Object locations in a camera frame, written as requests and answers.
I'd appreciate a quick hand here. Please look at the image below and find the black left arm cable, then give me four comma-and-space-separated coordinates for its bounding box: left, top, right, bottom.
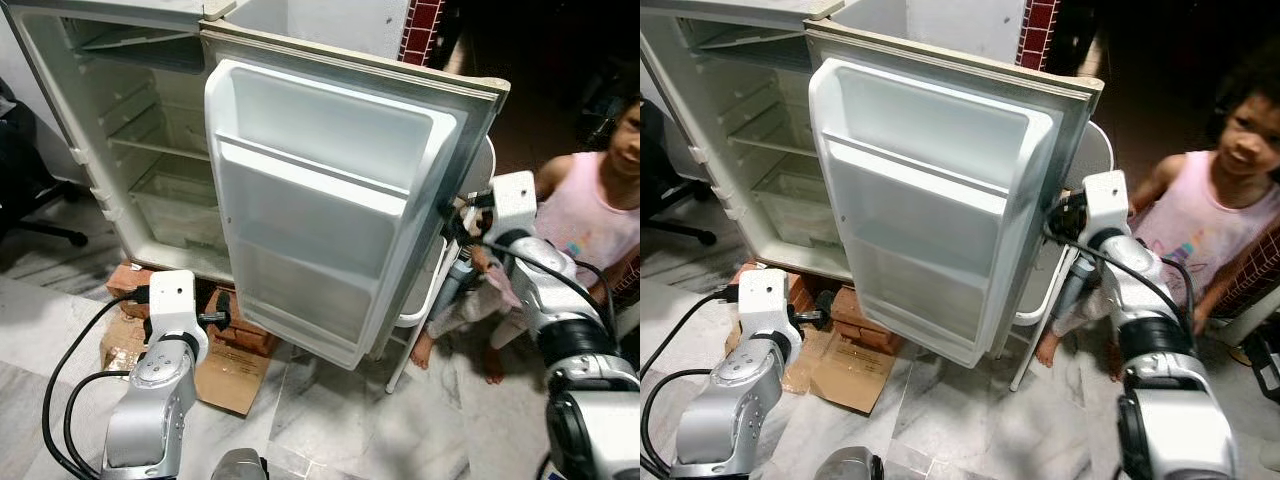
640, 285, 743, 480
40, 285, 151, 480

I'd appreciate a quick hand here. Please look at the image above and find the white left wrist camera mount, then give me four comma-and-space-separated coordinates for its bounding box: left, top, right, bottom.
148, 270, 209, 346
737, 268, 801, 341

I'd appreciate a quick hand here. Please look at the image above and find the white fridge door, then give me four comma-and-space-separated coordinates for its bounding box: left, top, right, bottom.
200, 20, 511, 371
805, 20, 1106, 369

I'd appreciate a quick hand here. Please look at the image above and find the black office chair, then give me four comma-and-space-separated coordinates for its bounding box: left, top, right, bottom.
0, 80, 91, 246

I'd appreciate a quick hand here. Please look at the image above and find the grey robot leg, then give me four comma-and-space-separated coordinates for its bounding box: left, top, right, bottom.
210, 447, 269, 480
815, 445, 886, 480

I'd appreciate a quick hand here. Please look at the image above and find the clear fridge crisper drawer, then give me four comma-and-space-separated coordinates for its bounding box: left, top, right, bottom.
128, 160, 229, 253
750, 160, 833, 251

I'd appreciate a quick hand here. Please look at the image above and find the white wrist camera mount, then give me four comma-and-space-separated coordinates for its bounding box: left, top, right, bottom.
148, 270, 209, 346
1083, 168, 1131, 243
488, 170, 538, 243
737, 268, 801, 341

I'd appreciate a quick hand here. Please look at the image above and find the child in pink top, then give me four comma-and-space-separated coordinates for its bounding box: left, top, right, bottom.
1035, 40, 1280, 381
410, 85, 641, 386

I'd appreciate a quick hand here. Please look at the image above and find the white fridge body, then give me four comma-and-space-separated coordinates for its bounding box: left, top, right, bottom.
0, 0, 237, 286
640, 0, 847, 286

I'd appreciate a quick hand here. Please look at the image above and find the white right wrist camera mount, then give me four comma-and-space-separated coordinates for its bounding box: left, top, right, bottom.
1083, 168, 1131, 243
488, 170, 538, 243

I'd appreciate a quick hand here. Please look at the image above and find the brown cardboard sheet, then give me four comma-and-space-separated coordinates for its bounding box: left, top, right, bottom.
98, 315, 273, 417
780, 322, 898, 414

